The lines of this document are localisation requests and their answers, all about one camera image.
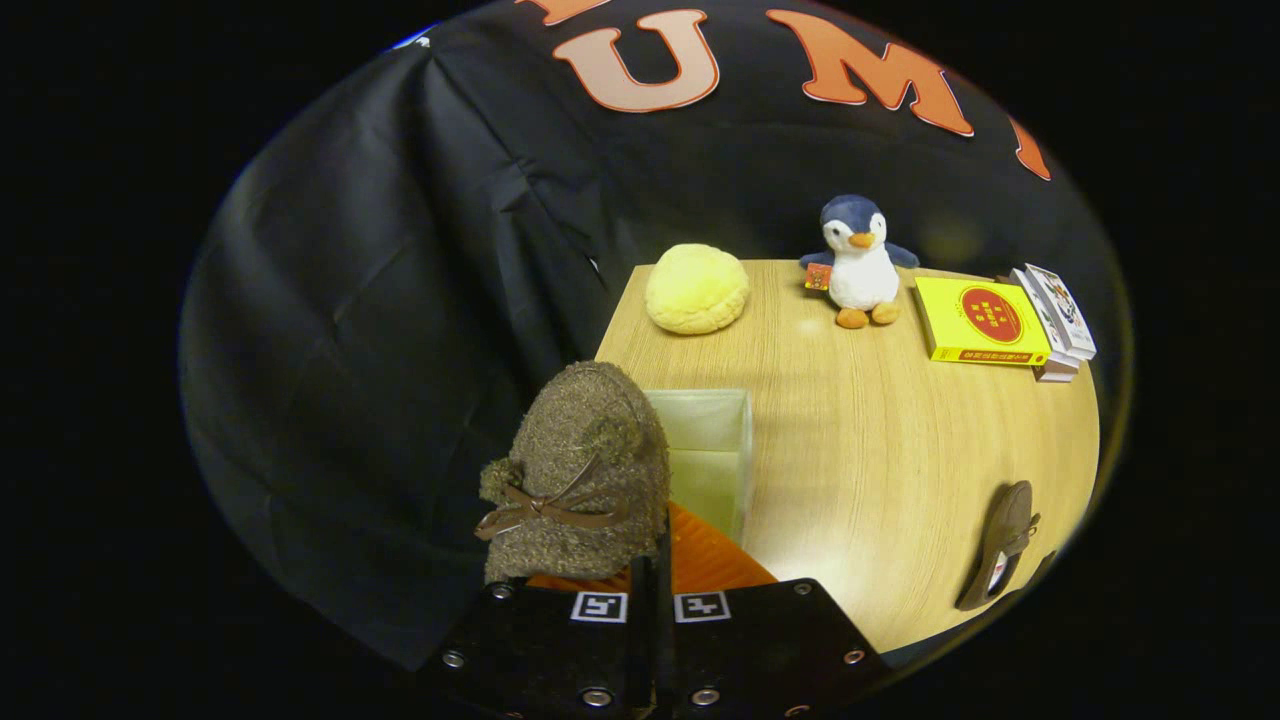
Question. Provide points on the white illustrated book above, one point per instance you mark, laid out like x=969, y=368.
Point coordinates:
x=1062, y=310

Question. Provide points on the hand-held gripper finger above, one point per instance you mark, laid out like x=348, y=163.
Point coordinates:
x=640, y=640
x=665, y=640

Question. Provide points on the blue white penguin plush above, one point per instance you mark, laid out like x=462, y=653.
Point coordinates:
x=860, y=275

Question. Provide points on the brown fuzzy shoe with bow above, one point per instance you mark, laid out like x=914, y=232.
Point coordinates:
x=1000, y=540
x=580, y=440

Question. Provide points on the beige fabric storage box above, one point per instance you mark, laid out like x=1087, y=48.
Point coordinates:
x=705, y=440

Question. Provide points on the yellow round plush cushion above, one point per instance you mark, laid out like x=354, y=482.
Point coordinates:
x=697, y=290

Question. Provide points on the yellow book with red circle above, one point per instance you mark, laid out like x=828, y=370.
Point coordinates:
x=975, y=320

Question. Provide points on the black backdrop cloth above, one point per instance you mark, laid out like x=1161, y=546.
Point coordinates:
x=350, y=350

